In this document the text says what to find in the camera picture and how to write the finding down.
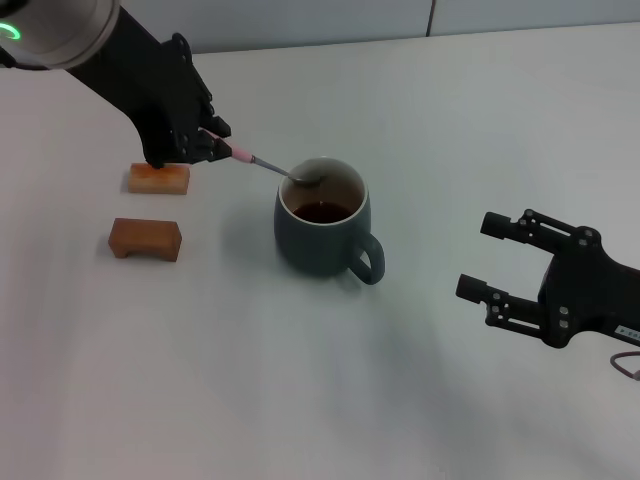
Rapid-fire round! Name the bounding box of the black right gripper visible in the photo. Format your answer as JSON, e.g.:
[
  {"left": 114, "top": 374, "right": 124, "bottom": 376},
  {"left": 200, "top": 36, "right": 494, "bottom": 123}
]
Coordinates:
[{"left": 456, "top": 208, "right": 640, "bottom": 350}]

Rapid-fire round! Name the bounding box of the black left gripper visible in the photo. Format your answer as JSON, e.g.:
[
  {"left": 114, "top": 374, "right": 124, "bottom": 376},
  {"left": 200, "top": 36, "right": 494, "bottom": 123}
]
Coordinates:
[{"left": 64, "top": 9, "right": 234, "bottom": 170}]

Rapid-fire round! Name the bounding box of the pink handled metal spoon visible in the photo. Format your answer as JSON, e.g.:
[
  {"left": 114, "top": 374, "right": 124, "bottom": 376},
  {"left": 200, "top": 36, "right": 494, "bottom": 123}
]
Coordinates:
[{"left": 199, "top": 128, "right": 326, "bottom": 189}]

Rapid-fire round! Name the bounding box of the grey ceramic cup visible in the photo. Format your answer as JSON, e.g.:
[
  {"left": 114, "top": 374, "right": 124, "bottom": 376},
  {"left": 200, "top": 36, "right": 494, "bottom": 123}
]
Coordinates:
[{"left": 273, "top": 156, "right": 386, "bottom": 286}]

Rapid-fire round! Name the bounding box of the light wooden block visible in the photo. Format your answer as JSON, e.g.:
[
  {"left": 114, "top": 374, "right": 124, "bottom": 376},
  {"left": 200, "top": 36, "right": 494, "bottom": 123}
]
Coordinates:
[{"left": 127, "top": 162, "right": 193, "bottom": 195}]

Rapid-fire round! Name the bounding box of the dark brown notched wooden block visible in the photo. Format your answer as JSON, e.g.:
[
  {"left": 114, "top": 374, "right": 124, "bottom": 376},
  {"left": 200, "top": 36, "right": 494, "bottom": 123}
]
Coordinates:
[{"left": 108, "top": 217, "right": 182, "bottom": 263}]

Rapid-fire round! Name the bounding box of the right gripper cable with connector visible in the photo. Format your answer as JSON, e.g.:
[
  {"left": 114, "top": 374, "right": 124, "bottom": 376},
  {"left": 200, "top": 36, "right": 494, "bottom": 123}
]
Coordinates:
[{"left": 609, "top": 351, "right": 640, "bottom": 382}]

